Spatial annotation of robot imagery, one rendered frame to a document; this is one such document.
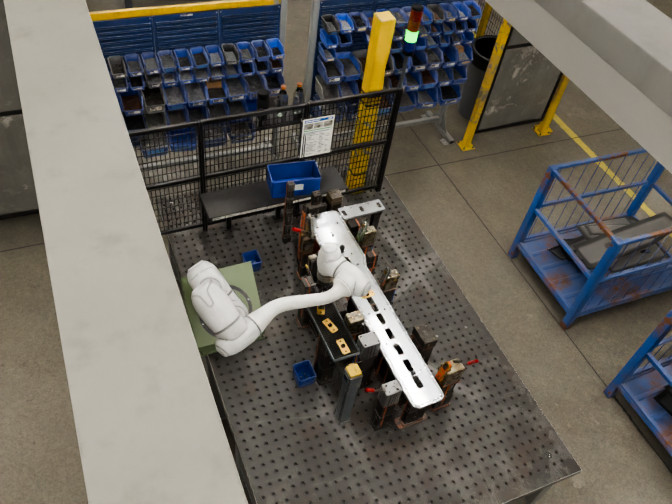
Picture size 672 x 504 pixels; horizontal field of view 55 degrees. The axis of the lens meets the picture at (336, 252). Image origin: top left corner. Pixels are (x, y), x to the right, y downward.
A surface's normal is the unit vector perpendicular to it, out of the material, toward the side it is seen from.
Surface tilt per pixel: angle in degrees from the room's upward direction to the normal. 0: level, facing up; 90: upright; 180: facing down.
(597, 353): 0
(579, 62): 90
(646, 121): 90
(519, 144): 0
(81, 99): 0
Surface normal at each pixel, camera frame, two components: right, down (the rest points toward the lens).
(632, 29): 0.11, -0.67
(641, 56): -0.91, 0.22
